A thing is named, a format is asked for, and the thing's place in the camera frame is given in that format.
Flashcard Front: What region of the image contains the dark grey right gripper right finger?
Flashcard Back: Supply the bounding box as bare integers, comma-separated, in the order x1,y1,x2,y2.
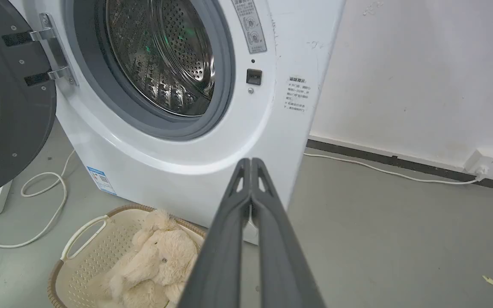
251,158,327,308

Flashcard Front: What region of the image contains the cream plastic laundry basket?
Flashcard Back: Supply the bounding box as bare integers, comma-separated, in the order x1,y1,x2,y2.
48,204,208,308

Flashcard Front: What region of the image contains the white wall socket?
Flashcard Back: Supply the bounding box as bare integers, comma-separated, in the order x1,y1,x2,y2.
464,148,493,177

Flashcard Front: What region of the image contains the white socket cable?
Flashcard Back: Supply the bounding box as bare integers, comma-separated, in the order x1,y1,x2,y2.
303,152,487,185

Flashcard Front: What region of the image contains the dark grey washing machine door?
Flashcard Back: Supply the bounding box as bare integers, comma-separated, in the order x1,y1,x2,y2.
0,0,78,203

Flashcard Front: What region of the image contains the white front-load washing machine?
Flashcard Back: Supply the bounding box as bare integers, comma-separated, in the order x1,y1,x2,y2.
8,0,347,246

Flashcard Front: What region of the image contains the white power cable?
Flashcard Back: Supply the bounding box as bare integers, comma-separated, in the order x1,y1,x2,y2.
0,149,76,249

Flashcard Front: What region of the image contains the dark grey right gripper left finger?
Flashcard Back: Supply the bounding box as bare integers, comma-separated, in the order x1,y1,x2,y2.
177,158,252,308

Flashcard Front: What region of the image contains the cream plush teddy bear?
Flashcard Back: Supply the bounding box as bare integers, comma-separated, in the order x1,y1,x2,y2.
85,209,200,308

